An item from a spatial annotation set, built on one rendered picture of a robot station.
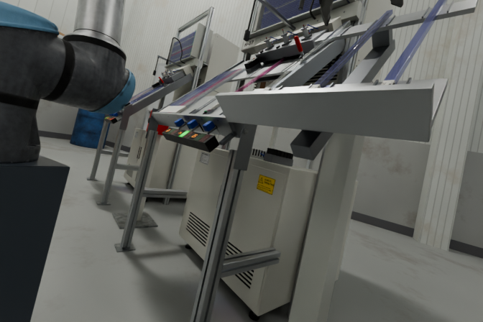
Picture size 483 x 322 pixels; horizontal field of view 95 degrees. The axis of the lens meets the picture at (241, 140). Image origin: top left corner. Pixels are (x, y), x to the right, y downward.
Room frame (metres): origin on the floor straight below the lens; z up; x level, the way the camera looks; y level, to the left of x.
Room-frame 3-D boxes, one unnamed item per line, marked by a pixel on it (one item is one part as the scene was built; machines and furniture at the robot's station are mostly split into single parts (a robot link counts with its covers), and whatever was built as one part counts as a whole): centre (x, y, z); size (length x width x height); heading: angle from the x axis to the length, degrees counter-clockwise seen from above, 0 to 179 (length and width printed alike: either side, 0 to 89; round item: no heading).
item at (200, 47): (2.43, 0.70, 0.95); 1.33 x 0.82 x 1.90; 130
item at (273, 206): (1.31, -0.22, 0.31); 0.70 x 0.65 x 0.62; 40
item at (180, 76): (2.29, 0.84, 0.66); 1.01 x 0.73 x 1.31; 130
